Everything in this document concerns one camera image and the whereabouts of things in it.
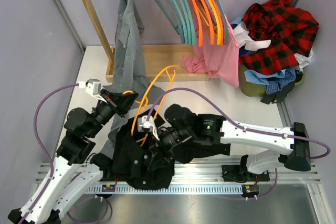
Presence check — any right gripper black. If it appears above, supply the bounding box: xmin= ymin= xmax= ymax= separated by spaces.
xmin=148 ymin=126 xmax=194 ymax=171

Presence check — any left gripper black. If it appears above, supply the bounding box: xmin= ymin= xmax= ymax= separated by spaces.
xmin=86 ymin=88 xmax=139 ymax=138

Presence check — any yellow orange plastic hanger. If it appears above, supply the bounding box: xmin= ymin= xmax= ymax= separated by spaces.
xmin=122 ymin=63 xmax=182 ymax=147

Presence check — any red black plaid shirt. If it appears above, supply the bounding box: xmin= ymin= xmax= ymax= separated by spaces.
xmin=239 ymin=0 xmax=319 ymax=76

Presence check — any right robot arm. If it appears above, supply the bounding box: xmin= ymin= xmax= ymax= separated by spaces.
xmin=138 ymin=104 xmax=311 ymax=180

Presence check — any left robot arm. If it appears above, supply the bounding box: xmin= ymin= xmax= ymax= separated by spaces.
xmin=8 ymin=89 xmax=138 ymax=223

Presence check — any grey shirt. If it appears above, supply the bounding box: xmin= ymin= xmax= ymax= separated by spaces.
xmin=101 ymin=0 xmax=166 ymax=158

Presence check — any pink shirt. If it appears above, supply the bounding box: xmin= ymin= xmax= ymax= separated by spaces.
xmin=182 ymin=19 xmax=239 ymax=88

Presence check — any light blue shirt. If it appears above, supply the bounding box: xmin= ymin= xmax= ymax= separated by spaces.
xmin=244 ymin=70 xmax=279 ymax=86

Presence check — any white shirt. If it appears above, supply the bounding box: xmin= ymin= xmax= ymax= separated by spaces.
xmin=231 ymin=19 xmax=313 ymax=71

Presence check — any blue checked shirt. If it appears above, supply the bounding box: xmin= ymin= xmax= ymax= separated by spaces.
xmin=265 ymin=68 xmax=297 ymax=94

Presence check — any wooden clothes rack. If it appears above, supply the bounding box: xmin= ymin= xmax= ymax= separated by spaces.
xmin=82 ymin=0 xmax=209 ymax=82

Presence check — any olive green laundry basket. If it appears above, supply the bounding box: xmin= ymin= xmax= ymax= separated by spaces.
xmin=238 ymin=65 xmax=304 ymax=97

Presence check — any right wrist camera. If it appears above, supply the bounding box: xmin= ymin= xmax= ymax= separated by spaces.
xmin=137 ymin=115 xmax=160 ymax=141

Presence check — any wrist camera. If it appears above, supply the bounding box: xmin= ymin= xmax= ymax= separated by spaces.
xmin=77 ymin=78 xmax=105 ymax=101
xmin=137 ymin=115 xmax=160 ymax=141

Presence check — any aluminium rail base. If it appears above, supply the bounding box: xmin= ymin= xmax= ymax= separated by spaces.
xmin=36 ymin=154 xmax=322 ymax=201

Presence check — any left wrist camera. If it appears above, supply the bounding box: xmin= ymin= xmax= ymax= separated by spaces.
xmin=77 ymin=78 xmax=105 ymax=101

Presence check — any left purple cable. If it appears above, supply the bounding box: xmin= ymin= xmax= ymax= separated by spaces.
xmin=17 ymin=82 xmax=113 ymax=224

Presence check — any purple cable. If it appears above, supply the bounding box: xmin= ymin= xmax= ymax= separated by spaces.
xmin=146 ymin=87 xmax=331 ymax=201
xmin=17 ymin=82 xmax=113 ymax=224

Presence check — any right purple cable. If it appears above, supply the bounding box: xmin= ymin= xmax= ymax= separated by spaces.
xmin=146 ymin=87 xmax=331 ymax=201

